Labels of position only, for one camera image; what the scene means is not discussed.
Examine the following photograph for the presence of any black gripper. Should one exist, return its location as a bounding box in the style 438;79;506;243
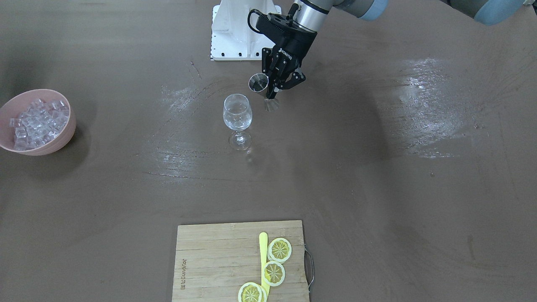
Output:
256;12;317;99

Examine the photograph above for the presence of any steel double jigger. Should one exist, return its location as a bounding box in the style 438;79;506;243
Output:
248;73;279;112

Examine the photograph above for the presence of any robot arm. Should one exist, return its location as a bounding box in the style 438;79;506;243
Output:
247;0;536;92

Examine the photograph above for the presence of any clear wine glass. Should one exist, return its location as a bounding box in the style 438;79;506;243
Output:
223;94;253;151

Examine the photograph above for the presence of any pile of clear ice cubes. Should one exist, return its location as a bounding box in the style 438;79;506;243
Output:
8;98;70;151

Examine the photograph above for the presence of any wooden cutting board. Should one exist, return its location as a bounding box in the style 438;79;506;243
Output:
172;220;310;302

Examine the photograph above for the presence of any lemon slice middle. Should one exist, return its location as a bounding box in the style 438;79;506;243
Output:
261;261;286;287

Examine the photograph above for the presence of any pink bowl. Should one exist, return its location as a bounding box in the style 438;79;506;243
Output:
0;89;76;156

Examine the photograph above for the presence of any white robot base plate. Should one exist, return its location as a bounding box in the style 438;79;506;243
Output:
210;0;282;61

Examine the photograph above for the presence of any lemon slice near handle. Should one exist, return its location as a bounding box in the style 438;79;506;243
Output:
267;237;293;264

